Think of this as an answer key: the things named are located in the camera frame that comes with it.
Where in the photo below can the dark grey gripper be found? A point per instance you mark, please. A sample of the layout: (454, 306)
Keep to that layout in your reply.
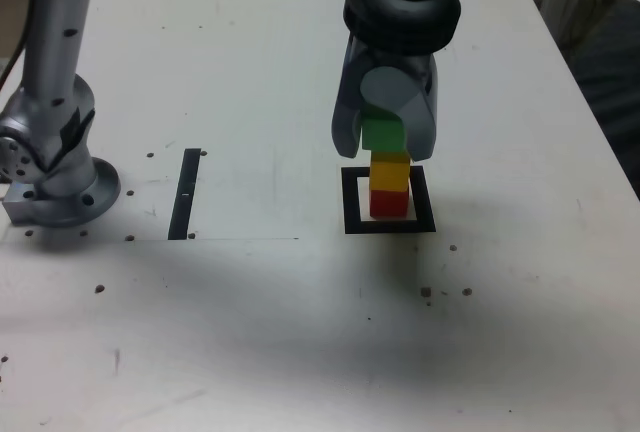
(400, 59)

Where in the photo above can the green cube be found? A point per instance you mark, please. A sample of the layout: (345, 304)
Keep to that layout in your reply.
(382, 134)

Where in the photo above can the yellow cube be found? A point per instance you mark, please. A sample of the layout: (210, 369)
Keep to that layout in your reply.
(390, 174)

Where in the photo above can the red cube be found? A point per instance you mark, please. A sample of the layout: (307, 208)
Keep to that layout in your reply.
(389, 204)

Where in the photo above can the black tape square outline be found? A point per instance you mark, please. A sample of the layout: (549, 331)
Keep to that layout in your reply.
(350, 202)

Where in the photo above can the black tape strip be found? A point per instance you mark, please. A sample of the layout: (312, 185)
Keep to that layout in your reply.
(182, 202)

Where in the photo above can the person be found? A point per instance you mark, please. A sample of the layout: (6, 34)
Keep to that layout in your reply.
(615, 82)

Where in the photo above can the white metal frame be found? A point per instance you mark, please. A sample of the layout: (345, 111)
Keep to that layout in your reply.
(575, 2)

